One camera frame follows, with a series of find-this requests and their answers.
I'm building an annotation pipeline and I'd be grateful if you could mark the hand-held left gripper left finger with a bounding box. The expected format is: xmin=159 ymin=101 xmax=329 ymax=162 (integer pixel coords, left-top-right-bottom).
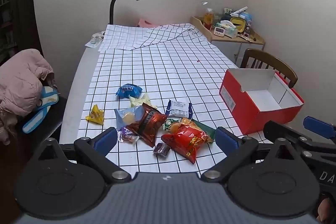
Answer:
xmin=37 ymin=127 xmax=132 ymax=184

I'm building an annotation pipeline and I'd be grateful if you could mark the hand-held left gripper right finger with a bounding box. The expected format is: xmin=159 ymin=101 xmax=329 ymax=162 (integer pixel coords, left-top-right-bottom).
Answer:
xmin=201 ymin=127 xmax=302 ymax=183

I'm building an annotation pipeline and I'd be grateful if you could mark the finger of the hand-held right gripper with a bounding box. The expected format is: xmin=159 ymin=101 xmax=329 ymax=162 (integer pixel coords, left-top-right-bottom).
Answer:
xmin=263 ymin=121 xmax=319 ymax=161
xmin=303 ymin=116 xmax=336 ymax=139

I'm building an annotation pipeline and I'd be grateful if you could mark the small purple snack packet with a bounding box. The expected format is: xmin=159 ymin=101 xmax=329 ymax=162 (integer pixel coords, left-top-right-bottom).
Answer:
xmin=117 ymin=127 xmax=139 ymax=144

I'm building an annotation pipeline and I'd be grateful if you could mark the red cardboard box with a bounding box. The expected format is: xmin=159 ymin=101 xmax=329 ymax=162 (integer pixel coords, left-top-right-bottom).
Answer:
xmin=219 ymin=68 xmax=305 ymax=135

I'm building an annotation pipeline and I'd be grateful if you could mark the yellow triangular snack packet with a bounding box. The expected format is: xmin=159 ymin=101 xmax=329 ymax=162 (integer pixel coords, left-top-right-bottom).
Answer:
xmin=86 ymin=105 xmax=105 ymax=125

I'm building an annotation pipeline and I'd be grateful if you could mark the light blue pastry packet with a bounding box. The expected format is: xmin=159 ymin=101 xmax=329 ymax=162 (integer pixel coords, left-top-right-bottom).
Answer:
xmin=114 ymin=105 xmax=145 ymax=132

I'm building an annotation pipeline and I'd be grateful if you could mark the red chips bag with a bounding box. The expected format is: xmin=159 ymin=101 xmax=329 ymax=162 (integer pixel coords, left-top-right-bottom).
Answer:
xmin=161 ymin=124 xmax=213 ymax=164

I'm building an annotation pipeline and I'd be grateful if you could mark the dark red snack packet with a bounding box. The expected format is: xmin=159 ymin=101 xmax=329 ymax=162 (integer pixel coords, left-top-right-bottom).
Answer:
xmin=129 ymin=103 xmax=168 ymax=148

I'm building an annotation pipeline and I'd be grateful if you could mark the pale yellow snack packet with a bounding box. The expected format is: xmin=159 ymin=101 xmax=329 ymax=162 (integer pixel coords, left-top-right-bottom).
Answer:
xmin=129 ymin=93 xmax=158 ymax=109

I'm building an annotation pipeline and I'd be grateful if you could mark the dark purple candy packet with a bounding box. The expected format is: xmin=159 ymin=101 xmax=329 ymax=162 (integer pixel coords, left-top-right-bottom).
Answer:
xmin=153 ymin=143 xmax=171 ymax=157

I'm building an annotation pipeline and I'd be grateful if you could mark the white and blue snack packet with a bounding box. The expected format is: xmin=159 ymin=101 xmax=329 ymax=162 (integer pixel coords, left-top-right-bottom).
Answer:
xmin=165 ymin=99 xmax=193 ymax=119

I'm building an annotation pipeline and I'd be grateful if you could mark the small green label packet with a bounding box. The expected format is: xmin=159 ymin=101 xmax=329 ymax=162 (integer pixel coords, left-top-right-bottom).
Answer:
xmin=163 ymin=118 xmax=175 ymax=132

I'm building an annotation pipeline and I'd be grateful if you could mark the person's right hand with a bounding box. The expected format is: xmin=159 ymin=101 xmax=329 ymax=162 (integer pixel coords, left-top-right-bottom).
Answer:
xmin=316 ymin=198 xmax=336 ymax=222

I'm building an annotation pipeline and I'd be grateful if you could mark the dark chair seat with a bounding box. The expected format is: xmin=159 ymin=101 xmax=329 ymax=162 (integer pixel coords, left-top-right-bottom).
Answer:
xmin=16 ymin=94 xmax=69 ymax=146

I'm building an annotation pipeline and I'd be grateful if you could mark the brown wooden chair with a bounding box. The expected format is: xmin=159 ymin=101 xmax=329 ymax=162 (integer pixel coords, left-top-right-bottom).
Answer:
xmin=240 ymin=49 xmax=298 ymax=88

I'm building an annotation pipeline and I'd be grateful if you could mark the white checked tablecloth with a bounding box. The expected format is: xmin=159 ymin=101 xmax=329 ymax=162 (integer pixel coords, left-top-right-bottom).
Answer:
xmin=60 ymin=23 xmax=273 ymax=174

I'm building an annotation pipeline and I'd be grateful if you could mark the wooden corner cabinet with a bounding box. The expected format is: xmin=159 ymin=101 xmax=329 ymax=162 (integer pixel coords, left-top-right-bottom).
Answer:
xmin=190 ymin=16 xmax=265 ymax=67

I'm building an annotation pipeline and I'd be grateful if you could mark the plastic-wrapped item by lamp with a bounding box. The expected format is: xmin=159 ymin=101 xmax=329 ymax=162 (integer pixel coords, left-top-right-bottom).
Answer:
xmin=84 ymin=32 xmax=105 ymax=49

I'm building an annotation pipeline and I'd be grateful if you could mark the pink padded jacket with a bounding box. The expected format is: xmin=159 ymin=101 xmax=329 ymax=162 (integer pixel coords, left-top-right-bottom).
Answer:
xmin=0 ymin=49 xmax=57 ymax=146

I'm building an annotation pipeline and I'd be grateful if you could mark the white kitchen timer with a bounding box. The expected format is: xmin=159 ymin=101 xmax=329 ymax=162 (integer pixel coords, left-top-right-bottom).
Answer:
xmin=213 ymin=26 xmax=227 ymax=37

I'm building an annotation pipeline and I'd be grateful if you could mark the white tissue box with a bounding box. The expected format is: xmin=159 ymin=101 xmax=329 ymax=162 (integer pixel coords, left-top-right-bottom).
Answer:
xmin=220 ymin=20 xmax=238 ymax=38

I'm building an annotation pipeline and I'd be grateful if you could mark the yellow tissue case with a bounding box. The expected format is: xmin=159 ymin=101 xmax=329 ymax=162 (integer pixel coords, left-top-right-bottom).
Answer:
xmin=230 ymin=17 xmax=247 ymax=33

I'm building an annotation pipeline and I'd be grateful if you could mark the orange drink bottle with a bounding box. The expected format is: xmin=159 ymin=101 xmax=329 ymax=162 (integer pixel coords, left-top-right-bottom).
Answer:
xmin=203 ymin=7 xmax=214 ymax=30

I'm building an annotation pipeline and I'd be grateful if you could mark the pink cloth item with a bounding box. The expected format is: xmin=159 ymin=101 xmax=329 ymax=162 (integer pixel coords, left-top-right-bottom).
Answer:
xmin=137 ymin=18 xmax=154 ymax=28

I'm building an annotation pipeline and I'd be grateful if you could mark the white tube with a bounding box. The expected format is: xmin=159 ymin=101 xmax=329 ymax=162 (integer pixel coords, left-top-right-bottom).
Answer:
xmin=230 ymin=6 xmax=248 ymax=17

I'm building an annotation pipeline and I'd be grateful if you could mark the dark bookshelf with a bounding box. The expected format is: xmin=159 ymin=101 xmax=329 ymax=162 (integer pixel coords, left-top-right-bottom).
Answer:
xmin=0 ymin=0 xmax=34 ymax=62

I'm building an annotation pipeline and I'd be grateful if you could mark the blue and white strap bag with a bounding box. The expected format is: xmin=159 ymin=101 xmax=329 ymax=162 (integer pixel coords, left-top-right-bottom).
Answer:
xmin=22 ymin=86 xmax=59 ymax=134

